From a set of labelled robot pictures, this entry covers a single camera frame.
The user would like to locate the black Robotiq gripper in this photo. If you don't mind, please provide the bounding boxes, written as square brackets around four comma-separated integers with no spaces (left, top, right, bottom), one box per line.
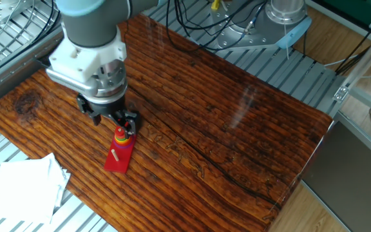
[77,93,140,138]

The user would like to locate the red Hanoi base with pegs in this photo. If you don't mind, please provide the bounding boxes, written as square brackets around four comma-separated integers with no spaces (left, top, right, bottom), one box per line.
[104,131,138,175]

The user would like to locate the glossy wood-grain board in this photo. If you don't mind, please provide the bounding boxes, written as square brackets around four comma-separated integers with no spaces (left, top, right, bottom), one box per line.
[0,14,334,232]

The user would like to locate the grey table edge beam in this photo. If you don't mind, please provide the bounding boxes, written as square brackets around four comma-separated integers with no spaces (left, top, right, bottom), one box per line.
[0,24,67,112]

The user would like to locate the white crumpled paper sheet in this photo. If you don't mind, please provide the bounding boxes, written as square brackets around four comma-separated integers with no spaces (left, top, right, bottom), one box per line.
[0,152,72,226]

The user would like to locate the silver robot mounting plate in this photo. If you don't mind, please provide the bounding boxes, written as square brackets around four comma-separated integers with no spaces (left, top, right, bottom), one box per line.
[214,6,289,51]

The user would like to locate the grey metal panel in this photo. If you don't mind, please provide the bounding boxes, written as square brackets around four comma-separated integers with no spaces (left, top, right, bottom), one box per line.
[301,119,371,232]

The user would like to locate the large purple Hanoi ring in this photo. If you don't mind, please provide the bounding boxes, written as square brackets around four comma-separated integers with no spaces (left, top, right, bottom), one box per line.
[112,140,135,150]

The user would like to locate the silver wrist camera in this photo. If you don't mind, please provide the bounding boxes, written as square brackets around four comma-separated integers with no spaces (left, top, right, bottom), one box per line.
[45,67,98,98]

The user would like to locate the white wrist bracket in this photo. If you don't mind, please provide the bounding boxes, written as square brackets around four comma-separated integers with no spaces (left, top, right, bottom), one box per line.
[48,27,128,85]

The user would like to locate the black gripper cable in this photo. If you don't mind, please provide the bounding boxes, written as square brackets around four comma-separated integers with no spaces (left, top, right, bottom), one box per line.
[164,0,267,52]

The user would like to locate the black cable pair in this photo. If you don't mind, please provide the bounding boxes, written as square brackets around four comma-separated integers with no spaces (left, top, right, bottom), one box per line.
[0,0,62,77]

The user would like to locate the white cable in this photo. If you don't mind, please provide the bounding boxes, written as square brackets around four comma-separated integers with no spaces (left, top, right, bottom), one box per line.
[323,53,371,80]

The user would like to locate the black cables by post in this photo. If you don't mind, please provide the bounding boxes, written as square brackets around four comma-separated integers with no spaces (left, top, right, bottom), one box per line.
[335,6,371,75]

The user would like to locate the aluminium frame post with bracket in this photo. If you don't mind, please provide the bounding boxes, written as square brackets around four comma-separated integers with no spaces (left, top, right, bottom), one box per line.
[332,19,371,121]

